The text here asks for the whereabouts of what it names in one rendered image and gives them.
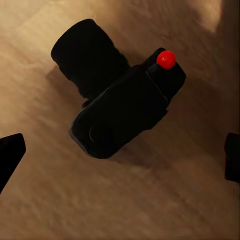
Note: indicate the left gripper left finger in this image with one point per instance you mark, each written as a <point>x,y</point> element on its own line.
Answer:
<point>12,149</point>

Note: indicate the digital camera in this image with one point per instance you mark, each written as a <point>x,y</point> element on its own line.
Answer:
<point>122,101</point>

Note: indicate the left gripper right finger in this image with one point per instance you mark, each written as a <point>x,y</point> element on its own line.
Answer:
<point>232,149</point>

